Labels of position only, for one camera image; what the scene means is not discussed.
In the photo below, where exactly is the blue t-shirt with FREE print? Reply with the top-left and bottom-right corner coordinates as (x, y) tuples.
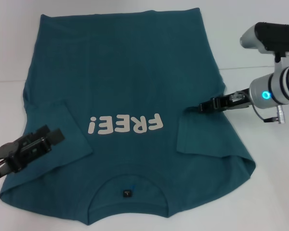
(0, 7), (257, 226)

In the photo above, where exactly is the grey cable with metal plug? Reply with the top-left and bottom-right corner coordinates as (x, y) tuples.
(251, 104), (287, 125)

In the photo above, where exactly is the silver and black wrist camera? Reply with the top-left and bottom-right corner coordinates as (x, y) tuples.
(240, 22), (289, 58)

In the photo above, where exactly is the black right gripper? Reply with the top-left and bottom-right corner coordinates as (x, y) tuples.
(199, 88), (252, 114)

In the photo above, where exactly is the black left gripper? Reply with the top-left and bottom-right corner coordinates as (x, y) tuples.
(0, 124), (65, 185)

